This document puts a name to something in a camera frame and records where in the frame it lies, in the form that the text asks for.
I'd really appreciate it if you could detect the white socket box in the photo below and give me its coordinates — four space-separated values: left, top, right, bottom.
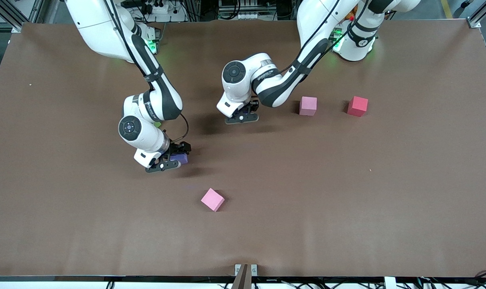
219 0 267 20

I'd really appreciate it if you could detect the brown wooden stick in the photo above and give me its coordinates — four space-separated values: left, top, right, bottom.
231 264 250 289

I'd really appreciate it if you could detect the brown table cover sheet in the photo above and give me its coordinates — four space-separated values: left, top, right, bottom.
0 19 486 277

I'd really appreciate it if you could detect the white power strip with plugs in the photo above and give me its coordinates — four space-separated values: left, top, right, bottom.
122 0 187 22

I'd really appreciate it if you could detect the red foam cube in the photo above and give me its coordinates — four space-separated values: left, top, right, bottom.
347 96 369 118

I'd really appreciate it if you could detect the pale pink foam cube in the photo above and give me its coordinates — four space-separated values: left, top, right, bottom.
299 96 318 116

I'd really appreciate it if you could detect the black cable bundle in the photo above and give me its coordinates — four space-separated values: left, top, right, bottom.
415 270 486 289

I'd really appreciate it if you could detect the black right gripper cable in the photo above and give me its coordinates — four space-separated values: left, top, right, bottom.
104 0 189 145

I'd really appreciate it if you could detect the bright pink foam cube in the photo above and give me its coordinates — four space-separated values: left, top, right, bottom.
201 188 225 212

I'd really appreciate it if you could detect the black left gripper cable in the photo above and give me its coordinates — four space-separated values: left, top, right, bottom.
281 0 362 75

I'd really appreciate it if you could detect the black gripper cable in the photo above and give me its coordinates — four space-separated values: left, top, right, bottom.
281 0 362 75
104 0 189 145

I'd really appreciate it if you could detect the small metal table bracket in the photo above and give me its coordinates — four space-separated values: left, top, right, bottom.
234 264 258 277

